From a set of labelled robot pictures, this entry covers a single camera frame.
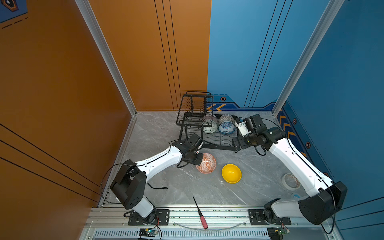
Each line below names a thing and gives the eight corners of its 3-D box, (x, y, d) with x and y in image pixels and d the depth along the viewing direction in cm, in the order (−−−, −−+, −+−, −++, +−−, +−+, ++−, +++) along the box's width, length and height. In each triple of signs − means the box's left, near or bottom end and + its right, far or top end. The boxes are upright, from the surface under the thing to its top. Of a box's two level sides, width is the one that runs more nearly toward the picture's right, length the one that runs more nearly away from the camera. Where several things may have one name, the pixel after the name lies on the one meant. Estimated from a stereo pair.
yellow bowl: (222, 185, 85) (223, 182, 81) (220, 167, 92) (221, 163, 88) (241, 185, 85) (243, 182, 81) (237, 167, 92) (239, 163, 88)
